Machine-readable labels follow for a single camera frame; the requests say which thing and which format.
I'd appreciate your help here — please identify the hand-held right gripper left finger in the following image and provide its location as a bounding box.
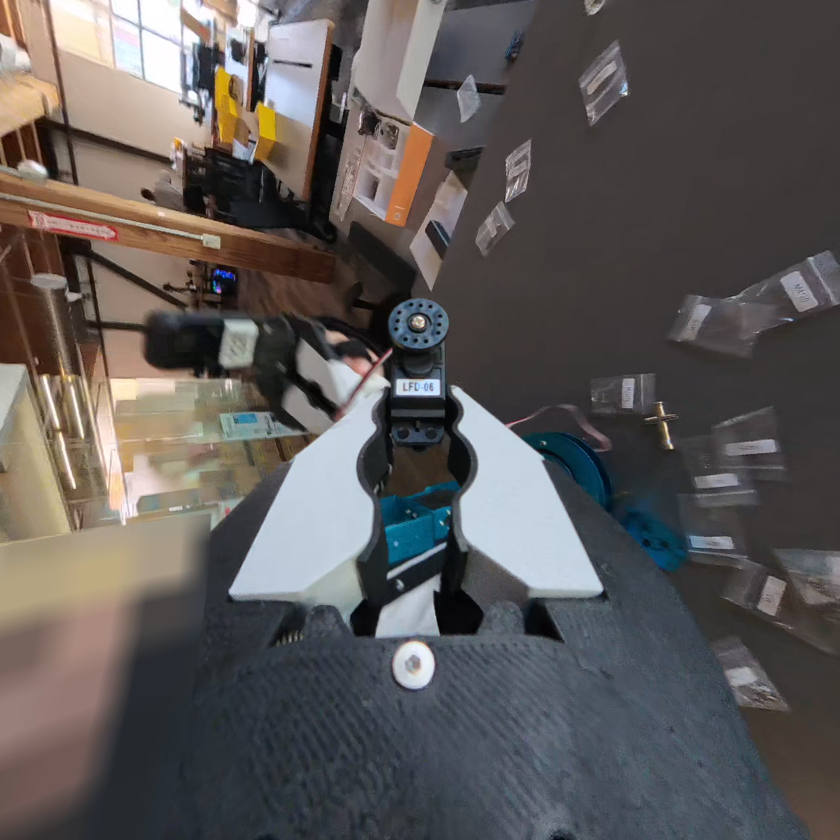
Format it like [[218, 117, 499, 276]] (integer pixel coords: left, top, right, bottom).
[[227, 387, 389, 614]]

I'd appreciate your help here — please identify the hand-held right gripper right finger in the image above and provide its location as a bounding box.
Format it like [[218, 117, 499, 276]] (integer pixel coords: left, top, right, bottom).
[[448, 385, 605, 611]]

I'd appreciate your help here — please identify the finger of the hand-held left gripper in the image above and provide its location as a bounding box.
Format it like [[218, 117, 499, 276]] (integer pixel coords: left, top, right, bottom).
[[279, 386, 345, 436], [294, 336, 357, 404]]

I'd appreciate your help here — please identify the black servo motor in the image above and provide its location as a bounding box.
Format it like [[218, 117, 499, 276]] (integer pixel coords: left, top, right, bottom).
[[386, 297, 455, 449]]

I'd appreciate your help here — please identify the blue toy robot arm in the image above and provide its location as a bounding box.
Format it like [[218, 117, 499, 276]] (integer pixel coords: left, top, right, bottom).
[[381, 482, 455, 572]]

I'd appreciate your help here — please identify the slotted wood edged desk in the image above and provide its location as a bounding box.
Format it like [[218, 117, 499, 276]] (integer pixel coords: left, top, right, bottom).
[[262, 18, 337, 206]]

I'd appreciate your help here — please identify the dark grey desk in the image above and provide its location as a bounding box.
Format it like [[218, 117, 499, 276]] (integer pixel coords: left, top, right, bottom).
[[407, 0, 840, 840]]

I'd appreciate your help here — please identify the blue round metal base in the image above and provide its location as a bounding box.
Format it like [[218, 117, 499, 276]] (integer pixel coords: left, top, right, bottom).
[[521, 431, 614, 514]]

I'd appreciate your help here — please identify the blue metal flange part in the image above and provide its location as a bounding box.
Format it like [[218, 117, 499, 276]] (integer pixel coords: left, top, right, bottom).
[[619, 507, 689, 573]]

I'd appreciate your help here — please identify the brass cross wrench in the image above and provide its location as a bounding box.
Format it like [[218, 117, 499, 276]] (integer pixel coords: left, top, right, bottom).
[[644, 402, 681, 451]]

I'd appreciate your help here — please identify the white paper sheet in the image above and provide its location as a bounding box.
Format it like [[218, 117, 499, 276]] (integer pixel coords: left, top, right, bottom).
[[409, 169, 469, 291]]

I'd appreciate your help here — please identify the orange white cardboard box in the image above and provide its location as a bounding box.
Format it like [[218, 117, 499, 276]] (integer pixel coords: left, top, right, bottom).
[[330, 120, 437, 228]]

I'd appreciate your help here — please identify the yellow cardboard box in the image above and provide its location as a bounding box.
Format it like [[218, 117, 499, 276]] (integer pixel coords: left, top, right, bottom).
[[253, 100, 278, 163], [214, 64, 242, 143]]

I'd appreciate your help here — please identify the distant grid window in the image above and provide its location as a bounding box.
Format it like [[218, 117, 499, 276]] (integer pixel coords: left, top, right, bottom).
[[105, 0, 204, 93]]

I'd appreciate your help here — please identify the white cardboard box lid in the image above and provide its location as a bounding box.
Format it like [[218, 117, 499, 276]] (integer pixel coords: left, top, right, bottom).
[[350, 0, 448, 123]]

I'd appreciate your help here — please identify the group of clear parts bags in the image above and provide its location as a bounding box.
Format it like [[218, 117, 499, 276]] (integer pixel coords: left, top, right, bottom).
[[456, 39, 840, 713]]

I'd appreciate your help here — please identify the red servo wire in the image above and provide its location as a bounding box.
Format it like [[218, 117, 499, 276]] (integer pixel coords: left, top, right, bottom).
[[331, 348, 395, 422]]

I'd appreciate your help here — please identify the wooden support post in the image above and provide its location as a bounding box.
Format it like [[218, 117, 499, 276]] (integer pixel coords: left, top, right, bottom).
[[0, 172, 337, 284]]

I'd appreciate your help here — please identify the pink servo cable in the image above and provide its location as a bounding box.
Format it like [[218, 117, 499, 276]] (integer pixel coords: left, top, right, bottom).
[[517, 402, 613, 455]]

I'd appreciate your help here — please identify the silver ventilation duct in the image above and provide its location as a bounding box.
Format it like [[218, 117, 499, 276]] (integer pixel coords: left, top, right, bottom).
[[29, 274, 83, 395]]

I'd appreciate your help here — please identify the red wall sign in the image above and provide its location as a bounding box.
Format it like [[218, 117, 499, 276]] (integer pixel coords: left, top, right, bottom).
[[28, 209, 120, 244]]

